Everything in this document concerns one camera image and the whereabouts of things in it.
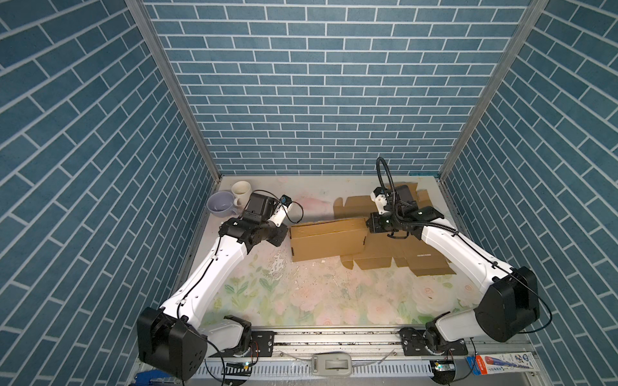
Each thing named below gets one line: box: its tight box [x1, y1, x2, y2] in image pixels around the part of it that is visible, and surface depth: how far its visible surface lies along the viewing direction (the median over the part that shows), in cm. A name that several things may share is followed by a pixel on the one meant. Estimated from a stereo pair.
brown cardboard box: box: [289, 217, 369, 263], surface depth 84 cm
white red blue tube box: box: [465, 352, 540, 376], surface depth 71 cm
